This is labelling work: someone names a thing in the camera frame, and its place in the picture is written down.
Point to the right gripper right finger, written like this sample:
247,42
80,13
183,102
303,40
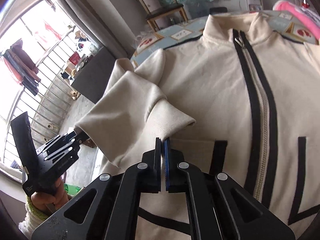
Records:
218,207

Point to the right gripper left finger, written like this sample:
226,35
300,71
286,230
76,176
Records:
108,207

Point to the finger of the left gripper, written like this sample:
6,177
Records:
80,136

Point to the beige zip jacket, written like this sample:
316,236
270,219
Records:
240,99

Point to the left forearm fuzzy sleeve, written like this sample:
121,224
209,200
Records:
33,219

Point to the left hand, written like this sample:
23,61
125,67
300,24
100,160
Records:
41,200

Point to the dark low cabinet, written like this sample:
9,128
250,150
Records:
92,79

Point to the grey curtain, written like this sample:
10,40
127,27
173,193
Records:
92,25

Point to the fruit pattern bed sheet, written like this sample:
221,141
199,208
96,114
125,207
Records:
282,22

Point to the pink floral blanket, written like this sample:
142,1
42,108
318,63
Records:
307,17

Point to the red cup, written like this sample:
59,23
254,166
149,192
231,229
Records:
305,4

